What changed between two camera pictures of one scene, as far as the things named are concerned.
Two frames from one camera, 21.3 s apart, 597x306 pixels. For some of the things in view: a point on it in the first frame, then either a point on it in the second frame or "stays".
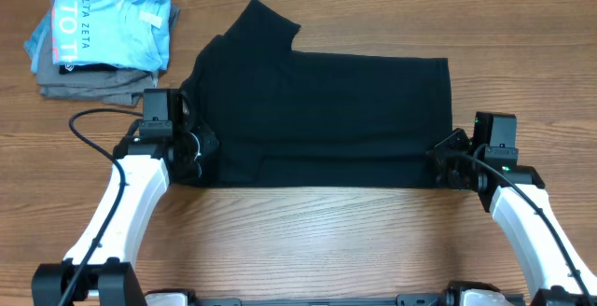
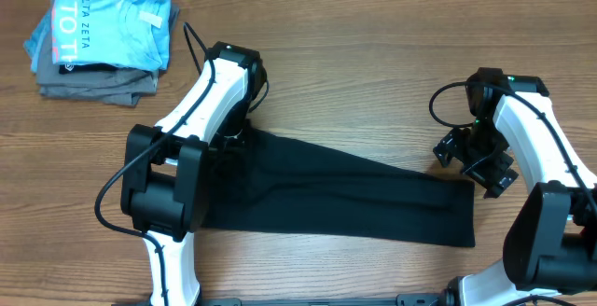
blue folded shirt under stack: [34, 43] stays
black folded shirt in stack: [86, 68] stays
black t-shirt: [288, 118] → [264, 179]
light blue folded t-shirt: [120, 23] stays
